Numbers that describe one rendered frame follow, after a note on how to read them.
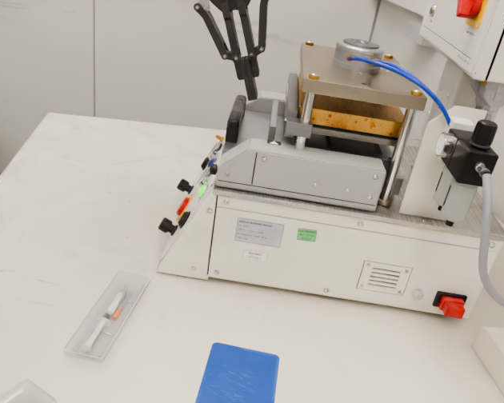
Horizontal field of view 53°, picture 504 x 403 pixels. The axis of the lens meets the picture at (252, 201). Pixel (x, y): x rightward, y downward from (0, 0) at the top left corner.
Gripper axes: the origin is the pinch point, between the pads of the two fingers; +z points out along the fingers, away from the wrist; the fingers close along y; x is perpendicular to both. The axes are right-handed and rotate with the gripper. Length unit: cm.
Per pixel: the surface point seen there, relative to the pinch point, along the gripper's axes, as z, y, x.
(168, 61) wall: 17, 52, -136
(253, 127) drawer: 9.3, 1.4, -1.8
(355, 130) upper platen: 8.7, -16.0, 9.9
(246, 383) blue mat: 31.8, 3.6, 37.0
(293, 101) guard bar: 3.3, -7.1, 7.1
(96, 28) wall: -2, 77, -131
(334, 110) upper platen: 5.1, -13.1, 9.4
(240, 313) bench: 31.1, 5.8, 23.3
